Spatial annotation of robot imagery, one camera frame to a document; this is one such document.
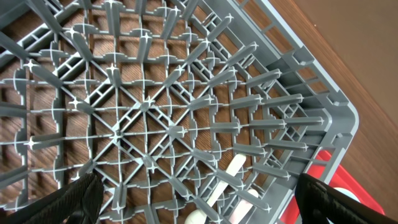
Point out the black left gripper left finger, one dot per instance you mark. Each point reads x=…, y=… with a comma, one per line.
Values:
x=77, y=202

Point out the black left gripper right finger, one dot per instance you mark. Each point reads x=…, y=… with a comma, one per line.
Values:
x=318, y=203

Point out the white plastic spoon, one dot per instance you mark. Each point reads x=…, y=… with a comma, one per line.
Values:
x=226, y=177

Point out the grey dishwasher rack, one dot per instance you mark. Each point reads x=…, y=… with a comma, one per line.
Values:
x=155, y=97

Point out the light blue plate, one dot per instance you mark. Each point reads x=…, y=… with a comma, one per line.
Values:
x=347, y=193

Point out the red plastic tray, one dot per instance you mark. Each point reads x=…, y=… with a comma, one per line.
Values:
x=341, y=178

